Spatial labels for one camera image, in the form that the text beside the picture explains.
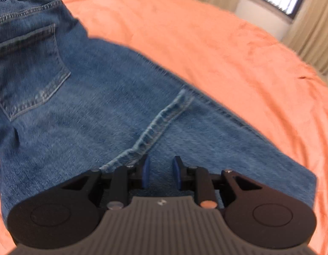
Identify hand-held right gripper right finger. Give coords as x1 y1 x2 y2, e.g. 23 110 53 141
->
172 156 262 209

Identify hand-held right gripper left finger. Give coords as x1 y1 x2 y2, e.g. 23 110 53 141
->
60 154 150 209

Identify blue denim pants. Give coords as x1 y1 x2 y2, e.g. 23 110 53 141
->
0 0 318 218

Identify orange bed sheet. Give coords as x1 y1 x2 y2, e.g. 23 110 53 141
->
0 0 328 253

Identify narrow beige curtain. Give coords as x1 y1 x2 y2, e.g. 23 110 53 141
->
281 0 328 75

